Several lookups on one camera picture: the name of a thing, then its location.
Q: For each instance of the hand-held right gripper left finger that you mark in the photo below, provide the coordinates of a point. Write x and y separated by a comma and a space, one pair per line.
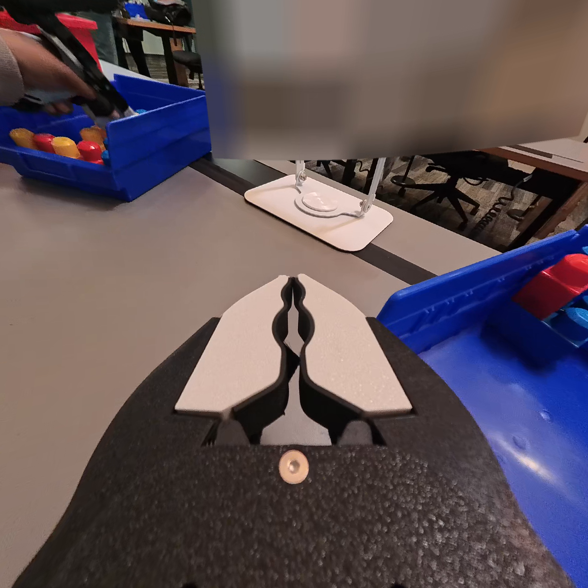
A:
229, 363

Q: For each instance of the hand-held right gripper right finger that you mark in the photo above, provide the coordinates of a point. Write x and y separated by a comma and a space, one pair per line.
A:
353, 363

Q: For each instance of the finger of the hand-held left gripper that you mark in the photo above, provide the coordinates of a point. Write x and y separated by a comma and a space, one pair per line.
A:
126, 112

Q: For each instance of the blue plastic bin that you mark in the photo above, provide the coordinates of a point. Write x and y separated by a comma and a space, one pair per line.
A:
156, 151
528, 436

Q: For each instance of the pile of colourful mega blocks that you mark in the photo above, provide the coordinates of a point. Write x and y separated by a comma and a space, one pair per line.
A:
64, 147

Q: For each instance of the blue two-stud mega block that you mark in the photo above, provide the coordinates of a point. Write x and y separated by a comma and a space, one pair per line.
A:
519, 335

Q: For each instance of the red one-stud mega block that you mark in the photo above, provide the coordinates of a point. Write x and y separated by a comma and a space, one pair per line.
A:
551, 285

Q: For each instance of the person's left forearm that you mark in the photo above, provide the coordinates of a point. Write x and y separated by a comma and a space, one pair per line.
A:
7, 69

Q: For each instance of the person's left hand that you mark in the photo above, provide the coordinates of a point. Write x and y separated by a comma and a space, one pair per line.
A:
41, 64

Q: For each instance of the red plastic bin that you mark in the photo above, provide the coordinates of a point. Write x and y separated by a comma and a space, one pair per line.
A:
78, 27

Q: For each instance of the black office chair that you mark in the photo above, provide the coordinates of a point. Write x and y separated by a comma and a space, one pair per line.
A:
441, 183
188, 59

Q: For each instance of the cluttered wooden desk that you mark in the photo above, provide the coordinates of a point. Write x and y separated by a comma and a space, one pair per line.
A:
156, 28

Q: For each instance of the black bag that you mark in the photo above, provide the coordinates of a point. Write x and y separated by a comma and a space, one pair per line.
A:
170, 11

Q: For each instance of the white sign stand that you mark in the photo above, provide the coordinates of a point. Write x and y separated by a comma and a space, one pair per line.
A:
340, 225

